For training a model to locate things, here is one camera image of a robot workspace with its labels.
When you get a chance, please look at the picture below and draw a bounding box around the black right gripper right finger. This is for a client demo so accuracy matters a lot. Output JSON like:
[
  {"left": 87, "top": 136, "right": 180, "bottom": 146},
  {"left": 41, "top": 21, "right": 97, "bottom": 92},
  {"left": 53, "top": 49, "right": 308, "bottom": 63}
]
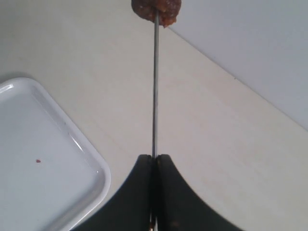
[{"left": 155, "top": 154, "right": 241, "bottom": 231}]

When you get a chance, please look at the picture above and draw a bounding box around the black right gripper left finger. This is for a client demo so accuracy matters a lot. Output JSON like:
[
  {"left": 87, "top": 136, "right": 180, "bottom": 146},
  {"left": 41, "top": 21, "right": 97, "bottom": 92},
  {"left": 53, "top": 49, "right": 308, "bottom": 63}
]
[{"left": 79, "top": 154, "right": 153, "bottom": 231}]

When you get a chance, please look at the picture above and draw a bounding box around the thin metal skewer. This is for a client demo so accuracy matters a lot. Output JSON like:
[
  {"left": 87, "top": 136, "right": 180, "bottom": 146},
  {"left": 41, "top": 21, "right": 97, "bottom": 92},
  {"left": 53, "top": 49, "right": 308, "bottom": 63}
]
[{"left": 150, "top": 13, "right": 159, "bottom": 231}]

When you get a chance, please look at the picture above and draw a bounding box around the dark red fruit piece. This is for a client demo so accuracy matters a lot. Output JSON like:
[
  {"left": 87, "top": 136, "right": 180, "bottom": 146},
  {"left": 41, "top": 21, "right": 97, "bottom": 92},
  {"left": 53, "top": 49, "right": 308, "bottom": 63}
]
[{"left": 131, "top": 0, "right": 182, "bottom": 27}]

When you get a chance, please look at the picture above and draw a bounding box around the white rectangular plastic tray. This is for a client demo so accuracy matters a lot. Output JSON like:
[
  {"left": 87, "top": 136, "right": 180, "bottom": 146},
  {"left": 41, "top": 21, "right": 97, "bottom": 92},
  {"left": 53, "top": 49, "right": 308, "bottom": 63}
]
[{"left": 0, "top": 77, "right": 111, "bottom": 231}]

